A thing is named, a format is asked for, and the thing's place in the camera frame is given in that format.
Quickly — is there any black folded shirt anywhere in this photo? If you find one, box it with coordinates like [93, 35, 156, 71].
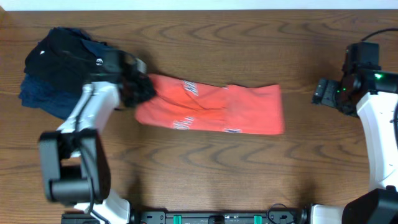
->
[24, 27, 113, 96]

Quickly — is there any navy blue folded shirt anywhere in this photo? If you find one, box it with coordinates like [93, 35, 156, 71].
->
[19, 73, 82, 120]

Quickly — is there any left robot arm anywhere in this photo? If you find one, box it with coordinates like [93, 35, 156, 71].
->
[39, 59, 147, 223]

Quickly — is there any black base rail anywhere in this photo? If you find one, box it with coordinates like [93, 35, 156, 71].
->
[60, 210, 308, 224]

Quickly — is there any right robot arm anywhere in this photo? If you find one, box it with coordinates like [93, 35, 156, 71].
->
[308, 69, 397, 224]

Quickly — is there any red t-shirt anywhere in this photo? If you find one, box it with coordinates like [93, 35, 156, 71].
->
[135, 74, 284, 135]

